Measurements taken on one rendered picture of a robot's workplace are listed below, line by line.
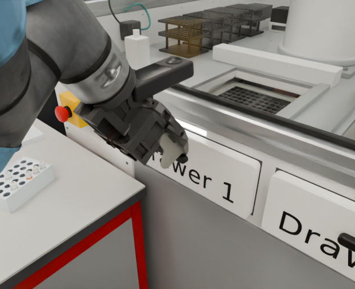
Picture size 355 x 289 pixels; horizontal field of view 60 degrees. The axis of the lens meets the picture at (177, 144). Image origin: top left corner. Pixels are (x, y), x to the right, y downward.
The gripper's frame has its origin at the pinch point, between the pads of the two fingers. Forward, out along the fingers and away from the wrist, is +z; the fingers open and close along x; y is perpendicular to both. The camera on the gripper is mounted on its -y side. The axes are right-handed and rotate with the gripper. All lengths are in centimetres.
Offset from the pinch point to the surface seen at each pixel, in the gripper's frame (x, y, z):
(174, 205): -3.5, 8.3, 16.9
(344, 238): 28.5, 2.0, -1.3
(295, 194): 20.8, -0.9, 0.6
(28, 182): -25.3, 20.7, -0.5
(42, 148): -41.3, 14.1, 8.7
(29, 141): -45.4, 14.6, 7.2
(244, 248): 14.1, 8.1, 16.6
